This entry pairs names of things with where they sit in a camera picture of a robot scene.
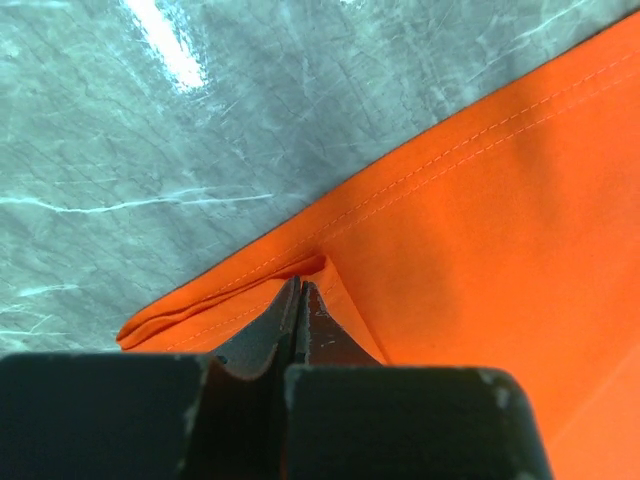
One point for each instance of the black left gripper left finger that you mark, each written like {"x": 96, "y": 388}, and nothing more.
{"x": 215, "y": 415}

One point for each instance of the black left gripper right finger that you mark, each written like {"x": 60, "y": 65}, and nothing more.
{"x": 351, "y": 417}

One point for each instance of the orange t shirt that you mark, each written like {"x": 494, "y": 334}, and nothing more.
{"x": 506, "y": 236}

